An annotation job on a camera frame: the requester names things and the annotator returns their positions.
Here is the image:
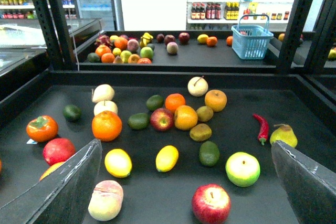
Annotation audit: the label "orange fruit lower left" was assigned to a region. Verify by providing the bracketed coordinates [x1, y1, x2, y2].
[39, 162, 65, 181]

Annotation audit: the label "brown kiwi front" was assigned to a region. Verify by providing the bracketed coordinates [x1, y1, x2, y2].
[190, 123, 212, 142]

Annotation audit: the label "dark green lime left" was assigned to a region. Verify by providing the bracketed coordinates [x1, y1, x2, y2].
[62, 104, 82, 122]

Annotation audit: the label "white pear left lower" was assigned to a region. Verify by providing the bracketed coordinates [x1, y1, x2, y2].
[93, 101, 118, 115]

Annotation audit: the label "black shelf upright post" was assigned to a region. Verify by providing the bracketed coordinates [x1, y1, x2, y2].
[33, 0, 76, 70]

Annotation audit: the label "orange persimmon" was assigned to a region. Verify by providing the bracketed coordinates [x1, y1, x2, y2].
[26, 115, 58, 143]

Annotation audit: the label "white round pear back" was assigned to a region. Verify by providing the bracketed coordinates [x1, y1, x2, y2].
[187, 76, 208, 97]

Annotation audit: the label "yellow green pear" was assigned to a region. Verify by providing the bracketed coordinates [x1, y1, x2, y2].
[269, 124, 298, 148]

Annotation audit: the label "black fruit shelf tray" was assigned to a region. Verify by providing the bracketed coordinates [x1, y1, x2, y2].
[1, 71, 335, 223]

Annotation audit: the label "white pear left upper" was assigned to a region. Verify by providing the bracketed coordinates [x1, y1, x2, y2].
[91, 84, 115, 103]

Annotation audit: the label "pale peach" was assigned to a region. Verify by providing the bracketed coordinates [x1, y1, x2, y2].
[88, 180, 123, 221]

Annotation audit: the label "yellow lemon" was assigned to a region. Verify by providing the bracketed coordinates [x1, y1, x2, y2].
[104, 148, 132, 178]
[155, 145, 179, 172]
[197, 34, 209, 45]

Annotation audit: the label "green apple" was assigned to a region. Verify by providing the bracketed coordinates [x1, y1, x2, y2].
[140, 47, 154, 60]
[225, 152, 260, 188]

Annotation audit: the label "blue basket far shelf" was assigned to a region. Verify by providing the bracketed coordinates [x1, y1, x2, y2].
[231, 14, 274, 60]

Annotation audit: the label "far orange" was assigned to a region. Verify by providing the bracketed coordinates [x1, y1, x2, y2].
[206, 36, 218, 47]

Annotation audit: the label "red pomegranate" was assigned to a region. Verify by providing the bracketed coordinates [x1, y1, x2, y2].
[43, 138, 76, 166]

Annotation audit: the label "far green apple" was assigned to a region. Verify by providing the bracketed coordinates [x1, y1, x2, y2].
[140, 47, 154, 60]

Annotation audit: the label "green avocado centre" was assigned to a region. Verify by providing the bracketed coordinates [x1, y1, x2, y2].
[128, 113, 150, 130]

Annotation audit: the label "glass freezer cabinet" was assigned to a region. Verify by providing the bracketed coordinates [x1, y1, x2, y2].
[1, 19, 104, 75]

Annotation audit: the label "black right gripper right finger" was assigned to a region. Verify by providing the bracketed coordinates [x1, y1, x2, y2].
[271, 140, 335, 223]

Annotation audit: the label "far red apple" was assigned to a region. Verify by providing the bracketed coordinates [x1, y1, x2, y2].
[178, 32, 190, 45]

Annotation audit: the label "large orange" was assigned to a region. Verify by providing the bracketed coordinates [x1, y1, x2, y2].
[91, 111, 122, 142]

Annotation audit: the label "black right shelf post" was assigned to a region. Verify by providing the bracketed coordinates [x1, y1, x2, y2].
[276, 0, 335, 74]

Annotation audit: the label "dark green avocado front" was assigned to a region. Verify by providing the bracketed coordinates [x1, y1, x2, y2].
[199, 141, 220, 167]

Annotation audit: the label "far yellow bananas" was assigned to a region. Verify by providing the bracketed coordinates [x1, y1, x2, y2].
[139, 32, 153, 48]

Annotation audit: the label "black far shelf tray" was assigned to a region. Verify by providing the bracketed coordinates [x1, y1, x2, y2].
[78, 30, 282, 73]

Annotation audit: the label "red chili pepper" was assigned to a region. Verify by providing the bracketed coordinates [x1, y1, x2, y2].
[253, 114, 269, 145]

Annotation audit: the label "small orange tangerine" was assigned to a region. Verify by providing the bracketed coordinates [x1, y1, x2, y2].
[165, 93, 186, 114]

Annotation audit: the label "orange citrus centre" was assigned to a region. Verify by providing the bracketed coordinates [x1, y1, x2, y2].
[174, 105, 198, 131]

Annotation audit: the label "far dragon fruit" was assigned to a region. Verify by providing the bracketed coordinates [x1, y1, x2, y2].
[95, 35, 111, 47]

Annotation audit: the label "brown kiwi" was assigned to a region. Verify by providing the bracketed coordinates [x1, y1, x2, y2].
[196, 105, 214, 122]
[190, 123, 212, 142]

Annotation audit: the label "far peach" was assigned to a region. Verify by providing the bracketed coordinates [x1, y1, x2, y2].
[166, 42, 178, 55]

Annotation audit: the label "brown kiwi back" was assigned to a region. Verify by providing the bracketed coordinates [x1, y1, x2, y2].
[196, 105, 214, 122]

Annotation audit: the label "red apple front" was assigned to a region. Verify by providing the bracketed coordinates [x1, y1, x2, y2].
[192, 184, 231, 224]

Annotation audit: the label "red yellow apple centre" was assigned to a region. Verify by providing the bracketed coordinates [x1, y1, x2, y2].
[150, 108, 174, 132]

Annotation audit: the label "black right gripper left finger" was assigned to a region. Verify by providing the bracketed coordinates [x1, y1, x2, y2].
[1, 139, 102, 223]

